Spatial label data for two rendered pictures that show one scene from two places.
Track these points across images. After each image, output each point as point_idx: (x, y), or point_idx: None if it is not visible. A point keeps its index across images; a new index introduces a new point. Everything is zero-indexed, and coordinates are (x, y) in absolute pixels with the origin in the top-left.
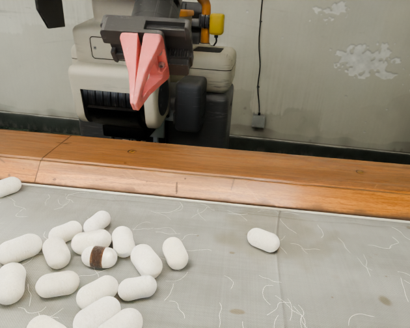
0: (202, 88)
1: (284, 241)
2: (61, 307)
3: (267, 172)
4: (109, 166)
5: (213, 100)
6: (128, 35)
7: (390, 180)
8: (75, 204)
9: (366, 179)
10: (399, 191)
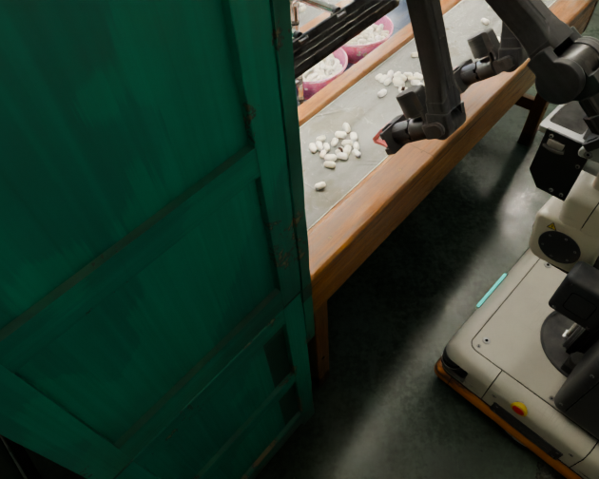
0: (572, 285)
1: (318, 195)
2: (329, 143)
3: (351, 203)
4: (389, 160)
5: None
6: (388, 122)
7: (316, 241)
8: (376, 153)
9: (322, 233)
10: (308, 237)
